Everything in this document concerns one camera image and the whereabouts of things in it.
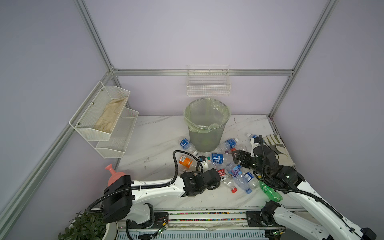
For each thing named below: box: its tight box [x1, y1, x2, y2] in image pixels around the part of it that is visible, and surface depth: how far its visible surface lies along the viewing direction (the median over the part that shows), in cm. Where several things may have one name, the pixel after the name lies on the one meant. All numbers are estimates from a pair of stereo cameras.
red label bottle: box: [217, 168, 238, 194], surface depth 85 cm
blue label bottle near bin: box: [217, 138, 239, 154], surface depth 100 cm
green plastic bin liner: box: [184, 97, 231, 133], surface depth 93 cm
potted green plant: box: [58, 209, 118, 240], surface depth 59 cm
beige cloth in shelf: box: [94, 97, 128, 134], surface depth 81 cm
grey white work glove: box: [263, 133, 296, 166], surface depth 101 cm
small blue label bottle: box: [242, 171, 260, 194], surface depth 84 cm
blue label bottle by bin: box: [179, 137, 198, 157], surface depth 100 cm
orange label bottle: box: [179, 155, 197, 169], surface depth 91 cm
